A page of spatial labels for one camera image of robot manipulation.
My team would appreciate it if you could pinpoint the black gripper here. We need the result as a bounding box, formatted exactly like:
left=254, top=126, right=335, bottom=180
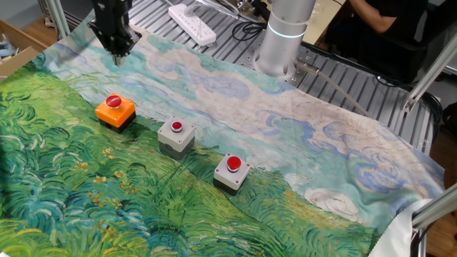
left=87, top=0, right=143, bottom=67

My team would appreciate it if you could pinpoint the orange box red mushroom button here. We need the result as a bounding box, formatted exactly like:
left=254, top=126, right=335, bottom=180
left=94, top=94, right=137, bottom=135

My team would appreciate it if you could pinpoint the person forearm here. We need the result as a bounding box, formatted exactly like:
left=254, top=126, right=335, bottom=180
left=348, top=0, right=399, bottom=34

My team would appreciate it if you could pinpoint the white power strip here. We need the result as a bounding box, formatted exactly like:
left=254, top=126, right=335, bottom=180
left=167, top=3, right=218, bottom=47

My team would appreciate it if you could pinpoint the cardboard box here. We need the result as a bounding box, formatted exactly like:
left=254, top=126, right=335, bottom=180
left=0, top=19, right=49, bottom=83

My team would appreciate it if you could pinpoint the grey box small red button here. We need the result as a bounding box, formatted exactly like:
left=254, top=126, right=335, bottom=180
left=157, top=116, right=196, bottom=161

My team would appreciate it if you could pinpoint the black plug block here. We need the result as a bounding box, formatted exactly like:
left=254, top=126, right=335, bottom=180
left=249, top=0, right=271, bottom=21

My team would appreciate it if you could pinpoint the white black-based box red button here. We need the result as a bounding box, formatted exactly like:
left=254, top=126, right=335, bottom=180
left=213, top=153, right=251, bottom=197

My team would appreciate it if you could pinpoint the painted landscape tablecloth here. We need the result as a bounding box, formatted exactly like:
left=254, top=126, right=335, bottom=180
left=0, top=0, right=447, bottom=257

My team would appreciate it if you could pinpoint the beige wooden board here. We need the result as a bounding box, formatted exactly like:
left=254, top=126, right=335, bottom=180
left=303, top=0, right=347, bottom=46

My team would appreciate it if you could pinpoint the black office chair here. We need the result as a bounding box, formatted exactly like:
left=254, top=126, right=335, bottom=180
left=356, top=31, right=429, bottom=85

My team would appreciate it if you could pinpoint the person black shirt torso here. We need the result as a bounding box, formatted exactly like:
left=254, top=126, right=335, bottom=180
left=363, top=0, right=429, bottom=40

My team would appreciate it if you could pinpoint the aluminium frame post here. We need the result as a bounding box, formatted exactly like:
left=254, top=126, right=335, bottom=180
left=44, top=0, right=71, bottom=40

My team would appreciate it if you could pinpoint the black coiled cable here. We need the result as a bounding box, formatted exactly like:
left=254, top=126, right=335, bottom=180
left=231, top=20, right=267, bottom=43

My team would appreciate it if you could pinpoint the grey robot hose cable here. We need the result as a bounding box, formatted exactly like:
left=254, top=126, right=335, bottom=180
left=294, top=59, right=372, bottom=118

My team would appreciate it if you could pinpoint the slanted aluminium frame profile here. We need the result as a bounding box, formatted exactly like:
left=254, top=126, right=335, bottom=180
left=402, top=34, right=457, bottom=114

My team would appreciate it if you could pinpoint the thick black cable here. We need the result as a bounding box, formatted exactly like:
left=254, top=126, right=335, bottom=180
left=374, top=74, right=443, bottom=143

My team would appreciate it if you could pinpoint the aluminium frame profile with post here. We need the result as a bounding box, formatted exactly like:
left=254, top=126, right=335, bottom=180
left=410, top=183, right=457, bottom=257

